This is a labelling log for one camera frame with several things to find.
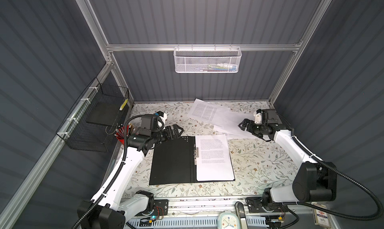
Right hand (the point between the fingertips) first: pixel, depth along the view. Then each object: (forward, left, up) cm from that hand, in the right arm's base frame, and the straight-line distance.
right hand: (247, 128), depth 87 cm
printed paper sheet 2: (+26, +23, -14) cm, 37 cm away
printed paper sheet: (-15, +20, -14) cm, 28 cm away
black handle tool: (-41, +10, -9) cm, 44 cm away
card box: (-43, -29, -13) cm, 53 cm away
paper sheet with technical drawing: (+13, +7, -15) cm, 21 cm away
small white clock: (-44, +16, -11) cm, 48 cm away
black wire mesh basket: (-8, +81, +16) cm, 83 cm away
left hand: (-9, +40, +10) cm, 42 cm away
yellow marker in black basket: (+6, +70, +15) cm, 72 cm away
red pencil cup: (-3, +75, +2) cm, 75 cm away
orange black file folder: (-13, +45, -17) cm, 50 cm away
